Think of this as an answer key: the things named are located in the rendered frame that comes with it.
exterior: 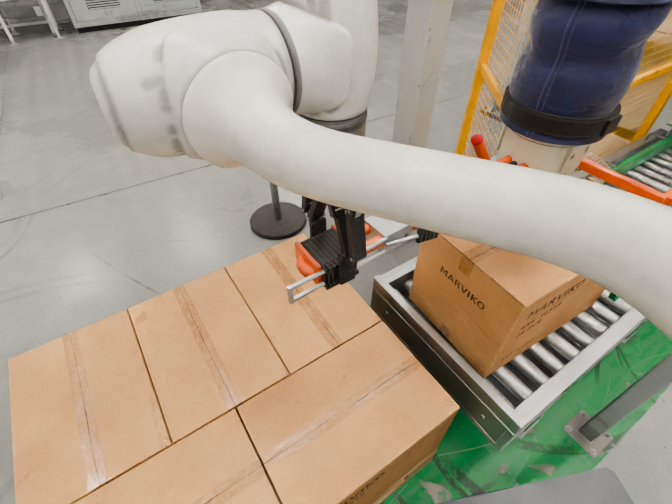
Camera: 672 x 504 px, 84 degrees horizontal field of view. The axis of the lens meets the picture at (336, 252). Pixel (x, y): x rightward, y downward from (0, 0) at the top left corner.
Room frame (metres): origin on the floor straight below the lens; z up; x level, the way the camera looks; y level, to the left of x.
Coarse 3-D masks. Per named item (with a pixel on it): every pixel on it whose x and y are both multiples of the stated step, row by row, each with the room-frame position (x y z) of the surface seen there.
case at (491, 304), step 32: (448, 256) 0.82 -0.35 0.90; (480, 256) 0.77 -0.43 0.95; (512, 256) 0.77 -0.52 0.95; (416, 288) 0.91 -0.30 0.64; (448, 288) 0.79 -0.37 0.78; (480, 288) 0.71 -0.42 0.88; (512, 288) 0.65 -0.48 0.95; (544, 288) 0.65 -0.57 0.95; (576, 288) 0.73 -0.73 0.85; (448, 320) 0.76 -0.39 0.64; (480, 320) 0.67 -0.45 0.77; (512, 320) 0.60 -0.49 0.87; (544, 320) 0.69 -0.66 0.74; (480, 352) 0.63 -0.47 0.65; (512, 352) 0.64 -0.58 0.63
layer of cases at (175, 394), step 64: (256, 256) 1.17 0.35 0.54; (128, 320) 0.83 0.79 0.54; (192, 320) 0.83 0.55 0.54; (256, 320) 0.85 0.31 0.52; (320, 320) 0.83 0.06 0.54; (64, 384) 0.57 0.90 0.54; (128, 384) 0.57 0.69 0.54; (192, 384) 0.57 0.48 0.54; (256, 384) 0.57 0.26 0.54; (320, 384) 0.57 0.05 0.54; (384, 384) 0.57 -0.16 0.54; (64, 448) 0.38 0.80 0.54; (128, 448) 0.38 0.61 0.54; (192, 448) 0.38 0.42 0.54; (256, 448) 0.38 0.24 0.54; (320, 448) 0.38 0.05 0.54; (384, 448) 0.38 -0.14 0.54
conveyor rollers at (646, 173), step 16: (656, 160) 1.98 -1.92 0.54; (640, 176) 1.80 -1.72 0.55; (656, 176) 1.81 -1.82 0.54; (608, 304) 0.92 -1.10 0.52; (624, 304) 0.90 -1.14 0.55; (576, 320) 0.85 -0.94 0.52; (592, 320) 0.82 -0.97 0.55; (608, 320) 0.84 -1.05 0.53; (560, 336) 0.76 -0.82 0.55; (576, 336) 0.76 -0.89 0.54; (544, 352) 0.69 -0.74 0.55; (560, 352) 0.71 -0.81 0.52; (576, 352) 0.69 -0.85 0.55; (528, 368) 0.63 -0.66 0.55; (560, 368) 0.63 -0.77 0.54; (512, 384) 0.57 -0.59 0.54
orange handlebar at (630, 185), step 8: (504, 160) 0.75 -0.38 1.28; (584, 160) 0.75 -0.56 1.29; (584, 168) 0.73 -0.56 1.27; (592, 168) 0.72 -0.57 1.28; (600, 168) 0.71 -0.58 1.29; (608, 168) 0.71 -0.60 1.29; (600, 176) 0.70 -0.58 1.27; (608, 176) 0.69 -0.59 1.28; (616, 176) 0.68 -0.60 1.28; (624, 176) 0.68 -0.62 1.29; (616, 184) 0.67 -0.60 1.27; (624, 184) 0.66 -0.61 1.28; (632, 184) 0.65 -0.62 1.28; (640, 184) 0.65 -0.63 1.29; (632, 192) 0.65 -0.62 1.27; (640, 192) 0.64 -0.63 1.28; (648, 192) 0.63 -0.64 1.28; (656, 192) 0.62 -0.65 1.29; (656, 200) 0.61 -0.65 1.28; (664, 200) 0.61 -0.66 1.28; (368, 232) 0.52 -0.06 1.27; (368, 240) 0.49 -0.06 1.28; (376, 240) 0.49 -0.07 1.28; (376, 248) 0.48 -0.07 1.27; (296, 264) 0.43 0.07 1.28; (304, 264) 0.43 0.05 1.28; (304, 272) 0.41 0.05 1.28; (312, 272) 0.41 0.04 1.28
